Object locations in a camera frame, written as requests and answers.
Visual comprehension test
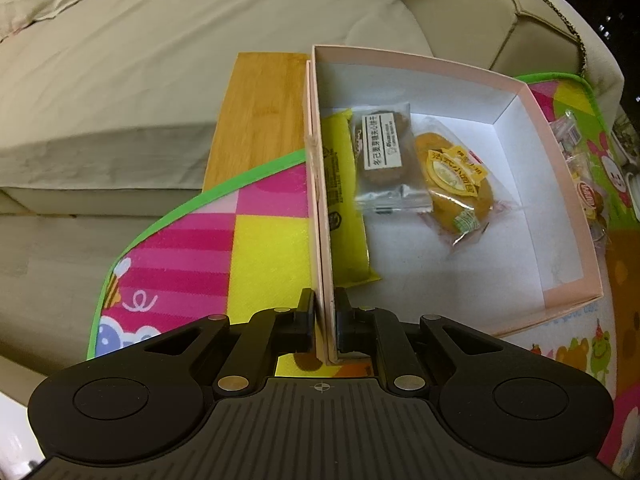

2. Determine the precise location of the yellow cake packet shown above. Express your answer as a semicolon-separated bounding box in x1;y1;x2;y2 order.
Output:
412;117;521;256

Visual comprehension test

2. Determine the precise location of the pink cardboard box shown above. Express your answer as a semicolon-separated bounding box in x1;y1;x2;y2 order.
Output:
301;44;605;366

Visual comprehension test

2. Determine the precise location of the pile of wrapped candies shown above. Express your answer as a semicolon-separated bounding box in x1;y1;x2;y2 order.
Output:
547;110;613;251

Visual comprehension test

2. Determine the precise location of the wooden board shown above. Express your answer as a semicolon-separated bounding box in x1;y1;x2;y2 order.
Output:
202;51;313;195

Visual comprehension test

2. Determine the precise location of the beige sofa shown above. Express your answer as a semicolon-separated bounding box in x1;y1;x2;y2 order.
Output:
0;0;626;286

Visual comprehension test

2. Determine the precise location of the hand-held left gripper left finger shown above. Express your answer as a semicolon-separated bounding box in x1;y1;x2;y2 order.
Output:
142;288;317;395

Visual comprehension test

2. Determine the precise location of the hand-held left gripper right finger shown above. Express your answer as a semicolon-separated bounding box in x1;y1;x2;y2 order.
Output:
334;287;506;395

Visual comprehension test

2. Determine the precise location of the brown cookie packet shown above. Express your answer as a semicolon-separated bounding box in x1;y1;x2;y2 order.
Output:
350;102;433;216

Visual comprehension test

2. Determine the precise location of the yellow snack packet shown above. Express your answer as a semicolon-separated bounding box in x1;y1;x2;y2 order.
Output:
320;109;382;287

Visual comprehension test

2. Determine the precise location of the colourful cartoon play mat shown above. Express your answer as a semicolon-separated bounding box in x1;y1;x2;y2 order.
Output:
86;74;640;476

